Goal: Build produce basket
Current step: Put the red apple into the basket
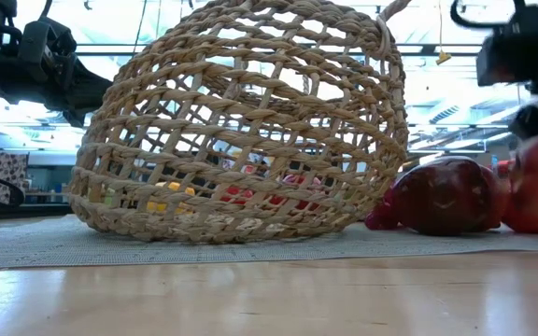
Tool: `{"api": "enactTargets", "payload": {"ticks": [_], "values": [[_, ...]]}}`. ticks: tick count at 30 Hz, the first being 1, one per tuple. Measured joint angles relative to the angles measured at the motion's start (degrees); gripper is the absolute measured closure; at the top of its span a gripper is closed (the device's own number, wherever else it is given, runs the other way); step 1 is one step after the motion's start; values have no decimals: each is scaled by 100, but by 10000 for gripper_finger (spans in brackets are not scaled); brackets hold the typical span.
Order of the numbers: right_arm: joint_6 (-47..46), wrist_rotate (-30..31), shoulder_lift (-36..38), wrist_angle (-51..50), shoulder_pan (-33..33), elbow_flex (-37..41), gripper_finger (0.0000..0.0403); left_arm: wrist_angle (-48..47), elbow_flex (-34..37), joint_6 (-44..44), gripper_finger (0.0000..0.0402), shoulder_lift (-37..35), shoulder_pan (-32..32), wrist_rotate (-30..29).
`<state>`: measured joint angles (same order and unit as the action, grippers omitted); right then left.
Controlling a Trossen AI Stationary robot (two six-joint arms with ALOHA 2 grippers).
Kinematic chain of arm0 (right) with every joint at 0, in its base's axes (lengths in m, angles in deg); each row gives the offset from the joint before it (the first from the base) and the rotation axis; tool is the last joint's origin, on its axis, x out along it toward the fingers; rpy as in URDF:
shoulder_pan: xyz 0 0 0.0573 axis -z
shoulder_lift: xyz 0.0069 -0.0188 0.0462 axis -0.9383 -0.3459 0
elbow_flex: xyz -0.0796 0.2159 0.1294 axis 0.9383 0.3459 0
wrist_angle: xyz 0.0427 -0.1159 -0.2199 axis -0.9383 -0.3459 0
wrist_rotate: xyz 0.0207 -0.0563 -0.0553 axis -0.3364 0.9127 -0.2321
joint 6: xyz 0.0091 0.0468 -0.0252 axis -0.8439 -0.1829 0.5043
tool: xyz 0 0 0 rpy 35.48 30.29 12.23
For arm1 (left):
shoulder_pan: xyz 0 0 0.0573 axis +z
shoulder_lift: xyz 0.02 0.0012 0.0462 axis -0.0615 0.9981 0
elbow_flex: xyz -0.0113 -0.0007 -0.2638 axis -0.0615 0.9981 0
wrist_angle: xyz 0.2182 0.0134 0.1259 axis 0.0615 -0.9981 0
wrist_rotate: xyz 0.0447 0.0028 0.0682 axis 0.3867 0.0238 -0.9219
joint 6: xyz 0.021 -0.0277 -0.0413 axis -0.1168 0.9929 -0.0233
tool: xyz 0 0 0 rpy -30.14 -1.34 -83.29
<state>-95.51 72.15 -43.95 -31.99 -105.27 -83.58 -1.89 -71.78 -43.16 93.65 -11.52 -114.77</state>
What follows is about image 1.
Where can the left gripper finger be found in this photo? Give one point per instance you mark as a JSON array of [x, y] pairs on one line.
[[89, 95], [47, 51]]

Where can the yellow lemon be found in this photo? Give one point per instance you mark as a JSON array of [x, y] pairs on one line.
[[175, 188]]

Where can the dark maroon fruit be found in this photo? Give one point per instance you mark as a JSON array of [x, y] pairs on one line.
[[442, 200]]

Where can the red storage container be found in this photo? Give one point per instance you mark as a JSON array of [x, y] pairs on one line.
[[505, 169]]

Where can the blue bottle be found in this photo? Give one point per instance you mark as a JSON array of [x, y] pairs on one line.
[[493, 161]]

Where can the floral patterned cloth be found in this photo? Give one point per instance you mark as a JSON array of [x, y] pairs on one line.
[[5, 172]]

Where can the purple grape bunch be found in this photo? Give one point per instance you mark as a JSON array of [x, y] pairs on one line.
[[381, 217]]

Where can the grey woven placemat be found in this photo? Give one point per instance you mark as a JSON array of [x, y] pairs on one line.
[[297, 252]]

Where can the black aluminium rig frame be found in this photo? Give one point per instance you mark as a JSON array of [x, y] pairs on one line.
[[26, 210]]

